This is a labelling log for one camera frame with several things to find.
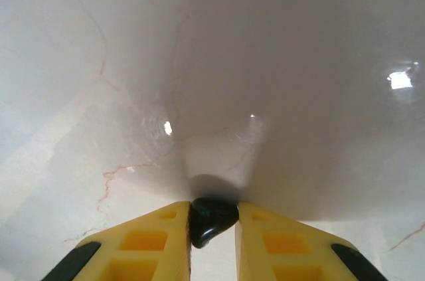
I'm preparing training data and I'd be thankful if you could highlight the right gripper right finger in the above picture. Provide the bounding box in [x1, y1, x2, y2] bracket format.
[234, 201, 388, 281]

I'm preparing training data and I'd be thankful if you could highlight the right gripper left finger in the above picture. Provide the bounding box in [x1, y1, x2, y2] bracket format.
[41, 201, 193, 281]

